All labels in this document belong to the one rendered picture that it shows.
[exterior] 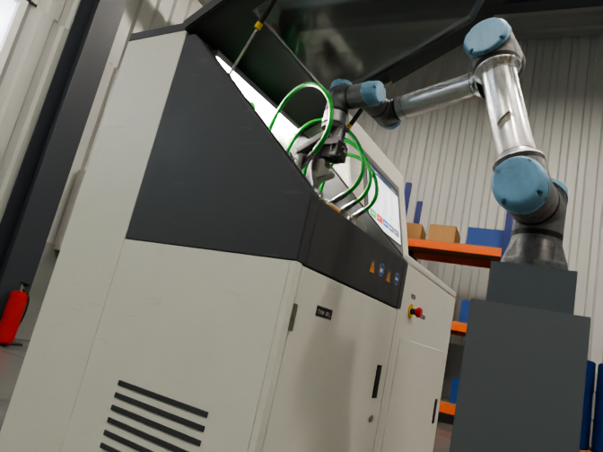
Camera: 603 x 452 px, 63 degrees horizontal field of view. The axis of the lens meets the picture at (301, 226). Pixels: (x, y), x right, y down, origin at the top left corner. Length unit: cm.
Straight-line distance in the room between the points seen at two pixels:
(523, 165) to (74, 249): 126
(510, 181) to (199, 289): 76
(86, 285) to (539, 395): 119
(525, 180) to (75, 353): 122
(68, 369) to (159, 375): 34
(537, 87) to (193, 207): 809
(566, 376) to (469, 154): 749
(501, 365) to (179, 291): 76
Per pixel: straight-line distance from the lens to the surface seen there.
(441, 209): 827
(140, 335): 134
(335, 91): 163
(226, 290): 118
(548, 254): 128
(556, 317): 119
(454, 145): 866
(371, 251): 143
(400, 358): 178
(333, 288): 125
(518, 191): 118
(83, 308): 153
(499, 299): 123
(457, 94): 157
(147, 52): 177
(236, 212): 122
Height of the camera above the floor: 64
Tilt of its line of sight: 12 degrees up
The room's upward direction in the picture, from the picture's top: 13 degrees clockwise
